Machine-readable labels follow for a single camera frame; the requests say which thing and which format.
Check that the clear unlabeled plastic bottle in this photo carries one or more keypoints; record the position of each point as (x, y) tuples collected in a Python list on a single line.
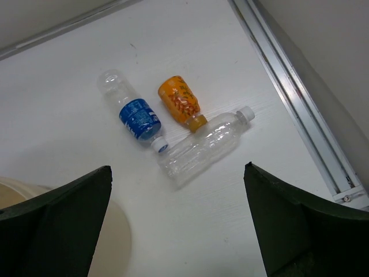
[(210, 143)]

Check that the orange juice bottle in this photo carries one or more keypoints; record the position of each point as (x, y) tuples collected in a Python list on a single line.
[(182, 103)]

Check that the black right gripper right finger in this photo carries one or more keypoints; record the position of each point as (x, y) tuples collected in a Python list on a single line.
[(301, 234)]

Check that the beige round bin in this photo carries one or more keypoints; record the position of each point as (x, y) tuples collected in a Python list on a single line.
[(113, 249)]

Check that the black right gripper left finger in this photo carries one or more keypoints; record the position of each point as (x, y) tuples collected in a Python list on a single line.
[(55, 234)]

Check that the blue label clear bottle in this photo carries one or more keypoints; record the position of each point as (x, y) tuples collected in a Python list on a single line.
[(133, 111)]

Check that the aluminium table rail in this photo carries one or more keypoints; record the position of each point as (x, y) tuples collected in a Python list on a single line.
[(340, 178)]

